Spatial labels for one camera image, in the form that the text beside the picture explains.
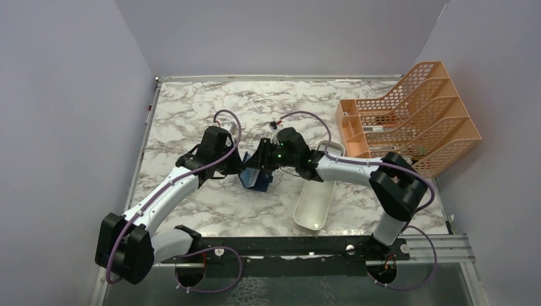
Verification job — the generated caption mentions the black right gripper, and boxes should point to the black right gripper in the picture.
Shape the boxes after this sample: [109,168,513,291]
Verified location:
[244,138,298,171]

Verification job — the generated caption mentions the blue leather card holder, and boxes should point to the blue leather card holder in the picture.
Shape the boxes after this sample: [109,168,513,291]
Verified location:
[238,168,269,193]

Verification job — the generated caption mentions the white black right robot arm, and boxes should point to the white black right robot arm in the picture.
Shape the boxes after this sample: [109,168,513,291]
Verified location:
[246,127,429,259]

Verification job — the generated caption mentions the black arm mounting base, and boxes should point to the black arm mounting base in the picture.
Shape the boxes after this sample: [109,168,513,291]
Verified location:
[158,229,410,291]

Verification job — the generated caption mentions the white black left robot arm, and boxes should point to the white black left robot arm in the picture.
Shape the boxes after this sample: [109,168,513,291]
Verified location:
[95,122,244,284]

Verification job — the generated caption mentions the white oblong plastic tray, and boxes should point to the white oblong plastic tray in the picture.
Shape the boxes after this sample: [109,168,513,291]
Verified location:
[292,140,346,231]

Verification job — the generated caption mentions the orange mesh file organizer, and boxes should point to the orange mesh file organizer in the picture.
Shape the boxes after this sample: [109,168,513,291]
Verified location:
[336,61,482,179]

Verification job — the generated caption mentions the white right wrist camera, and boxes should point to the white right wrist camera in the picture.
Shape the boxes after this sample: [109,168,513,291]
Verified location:
[269,120,283,143]

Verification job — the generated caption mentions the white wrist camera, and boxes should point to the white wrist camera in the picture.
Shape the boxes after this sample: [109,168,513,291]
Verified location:
[218,122,238,134]
[269,120,283,143]

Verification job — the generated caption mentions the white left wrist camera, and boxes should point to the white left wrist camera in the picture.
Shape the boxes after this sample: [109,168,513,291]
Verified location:
[218,122,238,134]

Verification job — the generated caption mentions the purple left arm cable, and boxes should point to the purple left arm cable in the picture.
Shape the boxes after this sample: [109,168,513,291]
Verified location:
[105,109,242,285]

